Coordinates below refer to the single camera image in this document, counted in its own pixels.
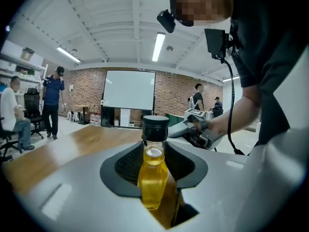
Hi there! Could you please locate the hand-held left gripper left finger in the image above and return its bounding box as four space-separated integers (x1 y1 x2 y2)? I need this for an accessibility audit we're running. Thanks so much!
13 140 169 232

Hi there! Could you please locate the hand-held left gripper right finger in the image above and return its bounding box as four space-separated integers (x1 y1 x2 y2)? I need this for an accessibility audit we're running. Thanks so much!
165 44 309 232

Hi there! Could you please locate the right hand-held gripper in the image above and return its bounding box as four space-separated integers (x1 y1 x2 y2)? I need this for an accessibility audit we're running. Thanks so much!
167 107 225 152

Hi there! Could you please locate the yellow bottle with dark cap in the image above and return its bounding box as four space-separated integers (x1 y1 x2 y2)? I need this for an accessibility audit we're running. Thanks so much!
137 115 171 212

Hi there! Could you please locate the person's right forearm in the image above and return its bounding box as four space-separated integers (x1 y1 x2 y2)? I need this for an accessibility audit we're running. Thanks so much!
224 82 263 136

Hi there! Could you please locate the person's right hand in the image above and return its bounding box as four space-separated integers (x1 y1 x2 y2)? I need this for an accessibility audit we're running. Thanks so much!
207 112 236 137

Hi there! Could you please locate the dark green cabinet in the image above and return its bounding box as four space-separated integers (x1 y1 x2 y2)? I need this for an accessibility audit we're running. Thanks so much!
165 112 188 127

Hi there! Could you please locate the white box cabinet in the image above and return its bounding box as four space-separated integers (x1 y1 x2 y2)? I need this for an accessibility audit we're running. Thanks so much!
119 108 131 128

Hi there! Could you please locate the whiteboard on rolling stand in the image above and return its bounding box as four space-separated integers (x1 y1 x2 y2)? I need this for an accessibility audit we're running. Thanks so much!
100 69 157 128

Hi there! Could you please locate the small wooden side table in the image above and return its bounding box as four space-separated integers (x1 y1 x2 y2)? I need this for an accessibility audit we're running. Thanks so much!
73 104 90 125

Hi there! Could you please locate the black office chair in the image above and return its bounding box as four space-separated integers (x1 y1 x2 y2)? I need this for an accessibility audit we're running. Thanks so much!
23 87 44 140
0 116 24 163

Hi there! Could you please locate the black chest-mounted box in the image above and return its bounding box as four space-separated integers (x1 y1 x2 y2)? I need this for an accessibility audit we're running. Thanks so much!
204 28 230 59

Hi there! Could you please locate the person's head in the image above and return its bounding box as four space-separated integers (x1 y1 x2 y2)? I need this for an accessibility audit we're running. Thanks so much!
169 0 234 28

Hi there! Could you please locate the person's black clothing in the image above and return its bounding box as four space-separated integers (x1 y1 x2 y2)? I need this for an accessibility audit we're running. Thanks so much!
228 0 309 146

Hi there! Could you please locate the white shelf unit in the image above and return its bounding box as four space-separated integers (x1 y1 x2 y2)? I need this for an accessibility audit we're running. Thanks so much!
0 46 48 94

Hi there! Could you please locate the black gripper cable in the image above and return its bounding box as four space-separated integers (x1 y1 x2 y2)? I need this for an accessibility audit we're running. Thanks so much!
221 57 246 156

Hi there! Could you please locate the black head-mounted camera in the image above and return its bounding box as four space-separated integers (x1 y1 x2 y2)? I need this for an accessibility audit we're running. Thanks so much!
156 9 176 34

